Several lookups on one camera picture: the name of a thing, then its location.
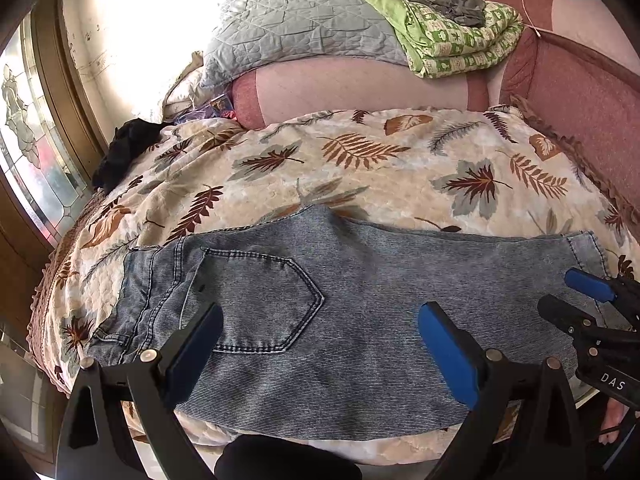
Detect person's foot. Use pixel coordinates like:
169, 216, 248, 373
597, 402, 633, 448

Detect blue denim pants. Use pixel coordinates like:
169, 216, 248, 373
82, 204, 616, 443

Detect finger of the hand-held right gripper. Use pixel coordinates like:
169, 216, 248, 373
537, 294, 606, 338
564, 267, 640, 318

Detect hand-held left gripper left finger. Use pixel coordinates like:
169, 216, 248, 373
55, 301, 224, 480

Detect black cloth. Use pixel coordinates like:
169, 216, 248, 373
91, 119, 162, 193

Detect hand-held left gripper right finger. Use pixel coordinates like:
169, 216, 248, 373
418, 302, 583, 480

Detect pink sofa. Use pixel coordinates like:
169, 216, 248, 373
231, 0, 640, 211

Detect leaf print blanket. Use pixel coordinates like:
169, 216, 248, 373
42, 105, 640, 453

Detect grey crumpled cloth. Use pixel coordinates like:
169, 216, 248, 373
400, 0, 488, 28

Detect wooden stained glass door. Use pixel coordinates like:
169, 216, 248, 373
0, 0, 111, 466

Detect grey quilted blanket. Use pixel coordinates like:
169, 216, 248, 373
200, 0, 411, 91

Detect colourful small packet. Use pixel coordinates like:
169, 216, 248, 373
207, 95, 236, 118

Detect green patterned quilt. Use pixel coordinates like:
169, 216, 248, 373
356, 0, 525, 79

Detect person's dark clothing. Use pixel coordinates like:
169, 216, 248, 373
214, 434, 363, 480

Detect white pillow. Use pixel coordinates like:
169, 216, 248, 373
162, 50, 211, 123

